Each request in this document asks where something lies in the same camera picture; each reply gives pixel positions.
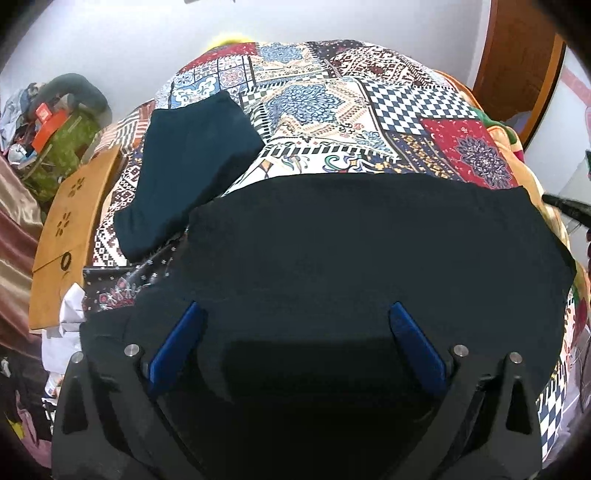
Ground wooden carved board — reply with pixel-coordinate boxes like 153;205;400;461
28;147;122;330

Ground dark teal folded garment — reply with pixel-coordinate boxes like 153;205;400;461
113;90;266;259

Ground brown satin curtain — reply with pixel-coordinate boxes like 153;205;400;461
0;157;44;352

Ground white crumpled cloth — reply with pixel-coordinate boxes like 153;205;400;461
39;282;88;402

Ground yellow green pillow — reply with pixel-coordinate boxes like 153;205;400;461
205;32;257;49

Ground orange box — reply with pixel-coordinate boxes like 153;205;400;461
31;102;70;152

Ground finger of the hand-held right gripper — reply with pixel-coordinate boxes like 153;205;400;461
541;193;591;229

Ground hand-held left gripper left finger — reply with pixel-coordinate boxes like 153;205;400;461
52;301;208;480

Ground black pants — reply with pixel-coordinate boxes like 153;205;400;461
79;172;577;480

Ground wooden door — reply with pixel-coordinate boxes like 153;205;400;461
472;0;568;151

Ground green patterned bag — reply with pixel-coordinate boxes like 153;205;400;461
25;111;105;208

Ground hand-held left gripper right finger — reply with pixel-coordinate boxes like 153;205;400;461
388;301;542;480

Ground patchwork printed bedsheet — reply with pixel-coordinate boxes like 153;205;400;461
82;39;583;464

